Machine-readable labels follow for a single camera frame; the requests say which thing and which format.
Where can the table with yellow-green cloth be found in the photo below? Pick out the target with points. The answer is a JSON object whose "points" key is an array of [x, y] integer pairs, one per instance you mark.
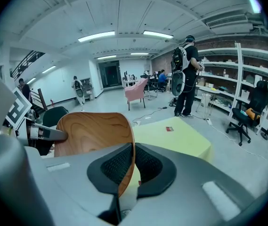
{"points": [[183, 140]]}

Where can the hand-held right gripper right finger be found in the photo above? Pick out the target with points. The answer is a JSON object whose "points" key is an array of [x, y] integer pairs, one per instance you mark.
{"points": [[183, 185]]}

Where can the black double door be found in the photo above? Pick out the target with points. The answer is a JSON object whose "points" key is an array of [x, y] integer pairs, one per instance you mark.
{"points": [[110, 74]]}

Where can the white ceiling air conditioner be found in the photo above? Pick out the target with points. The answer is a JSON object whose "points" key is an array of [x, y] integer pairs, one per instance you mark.
{"points": [[230, 23]]}

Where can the brown wooden bowl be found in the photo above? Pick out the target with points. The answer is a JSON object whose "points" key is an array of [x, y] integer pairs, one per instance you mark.
{"points": [[93, 131]]}

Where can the orange cushion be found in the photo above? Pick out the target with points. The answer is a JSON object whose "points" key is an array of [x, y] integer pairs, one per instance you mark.
{"points": [[251, 113]]}

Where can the white storage shelf rack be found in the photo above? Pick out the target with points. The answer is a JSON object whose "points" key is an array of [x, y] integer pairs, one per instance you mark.
{"points": [[242, 67]]}

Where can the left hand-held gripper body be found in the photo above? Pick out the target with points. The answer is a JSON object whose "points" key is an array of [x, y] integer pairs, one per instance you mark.
{"points": [[18, 107]]}

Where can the white desk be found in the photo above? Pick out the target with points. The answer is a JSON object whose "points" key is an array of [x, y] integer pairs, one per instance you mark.
{"points": [[130, 81]]}

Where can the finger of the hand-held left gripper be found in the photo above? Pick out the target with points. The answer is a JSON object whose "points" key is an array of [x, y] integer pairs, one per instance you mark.
{"points": [[56, 135]]}

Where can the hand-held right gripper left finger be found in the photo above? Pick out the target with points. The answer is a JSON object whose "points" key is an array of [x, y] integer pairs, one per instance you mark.
{"points": [[77, 185]]}

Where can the small red packet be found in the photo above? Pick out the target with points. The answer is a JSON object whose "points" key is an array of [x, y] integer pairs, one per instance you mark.
{"points": [[169, 128]]}

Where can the pink armchair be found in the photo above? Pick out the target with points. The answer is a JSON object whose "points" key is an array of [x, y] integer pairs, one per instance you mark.
{"points": [[136, 91]]}

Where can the ceiling light tube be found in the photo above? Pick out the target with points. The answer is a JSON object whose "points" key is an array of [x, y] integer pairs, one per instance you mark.
{"points": [[106, 57], [158, 34], [139, 53], [96, 36]]}

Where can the white round table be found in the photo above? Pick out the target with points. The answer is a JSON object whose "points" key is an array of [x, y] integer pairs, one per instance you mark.
{"points": [[209, 89]]}

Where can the black folding chair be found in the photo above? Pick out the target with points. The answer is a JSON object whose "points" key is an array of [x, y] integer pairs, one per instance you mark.
{"points": [[53, 116]]}

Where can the black office chair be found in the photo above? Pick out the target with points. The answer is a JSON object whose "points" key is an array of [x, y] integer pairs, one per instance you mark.
{"points": [[151, 83], [244, 116]]}

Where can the white power strip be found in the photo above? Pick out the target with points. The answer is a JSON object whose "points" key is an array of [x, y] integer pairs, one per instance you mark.
{"points": [[209, 121], [138, 122]]}

